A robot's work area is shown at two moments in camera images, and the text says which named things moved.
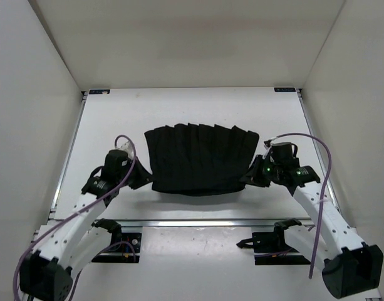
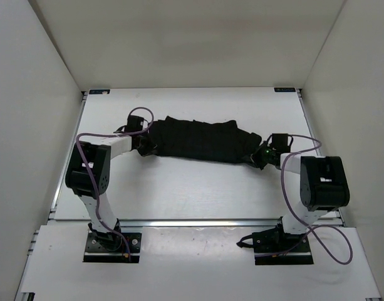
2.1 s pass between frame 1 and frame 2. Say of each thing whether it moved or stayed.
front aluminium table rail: stayed
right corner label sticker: stayed
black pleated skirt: moved
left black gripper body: moved
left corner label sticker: stayed
